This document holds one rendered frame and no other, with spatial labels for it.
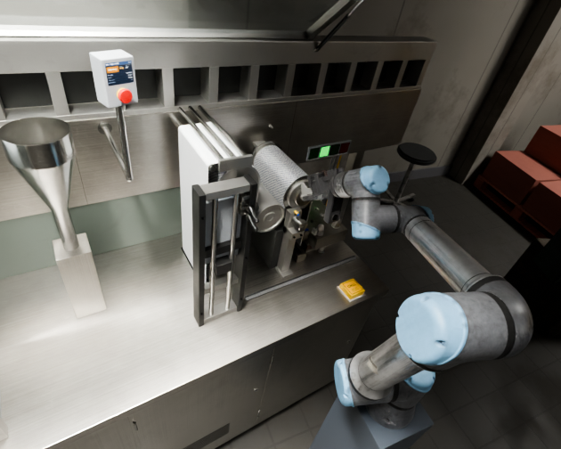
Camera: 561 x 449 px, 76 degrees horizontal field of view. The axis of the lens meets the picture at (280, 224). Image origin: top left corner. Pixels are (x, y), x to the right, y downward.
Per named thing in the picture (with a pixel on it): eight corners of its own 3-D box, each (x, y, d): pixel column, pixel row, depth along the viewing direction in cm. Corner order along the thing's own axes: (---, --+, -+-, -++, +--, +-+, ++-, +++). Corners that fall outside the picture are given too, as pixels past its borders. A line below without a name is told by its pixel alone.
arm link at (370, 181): (369, 195, 89) (369, 161, 89) (341, 199, 99) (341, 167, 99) (392, 197, 93) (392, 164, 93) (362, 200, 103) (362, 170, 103)
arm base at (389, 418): (423, 418, 108) (436, 404, 101) (382, 437, 102) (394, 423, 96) (393, 372, 118) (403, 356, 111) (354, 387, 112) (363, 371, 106)
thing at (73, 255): (69, 328, 113) (8, 174, 77) (62, 295, 122) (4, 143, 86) (117, 312, 120) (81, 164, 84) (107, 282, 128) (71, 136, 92)
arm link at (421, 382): (427, 406, 100) (449, 383, 92) (383, 412, 98) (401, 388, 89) (410, 366, 109) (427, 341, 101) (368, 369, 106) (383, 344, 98)
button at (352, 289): (350, 300, 138) (352, 296, 137) (338, 287, 143) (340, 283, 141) (363, 294, 142) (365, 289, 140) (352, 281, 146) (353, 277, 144)
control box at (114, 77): (112, 111, 76) (104, 61, 69) (96, 101, 78) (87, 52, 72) (142, 105, 80) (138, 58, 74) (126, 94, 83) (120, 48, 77)
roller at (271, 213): (253, 235, 126) (256, 208, 119) (223, 195, 142) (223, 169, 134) (281, 227, 132) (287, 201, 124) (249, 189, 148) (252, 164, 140)
